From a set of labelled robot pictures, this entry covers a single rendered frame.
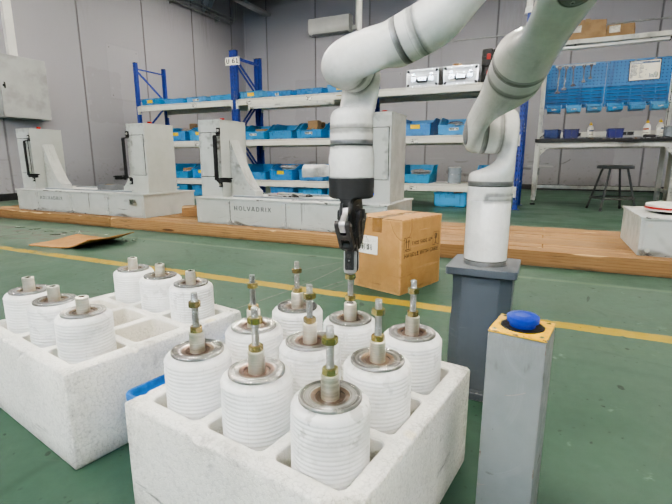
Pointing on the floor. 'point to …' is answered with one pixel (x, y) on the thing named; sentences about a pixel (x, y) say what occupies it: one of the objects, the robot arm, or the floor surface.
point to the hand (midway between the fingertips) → (351, 260)
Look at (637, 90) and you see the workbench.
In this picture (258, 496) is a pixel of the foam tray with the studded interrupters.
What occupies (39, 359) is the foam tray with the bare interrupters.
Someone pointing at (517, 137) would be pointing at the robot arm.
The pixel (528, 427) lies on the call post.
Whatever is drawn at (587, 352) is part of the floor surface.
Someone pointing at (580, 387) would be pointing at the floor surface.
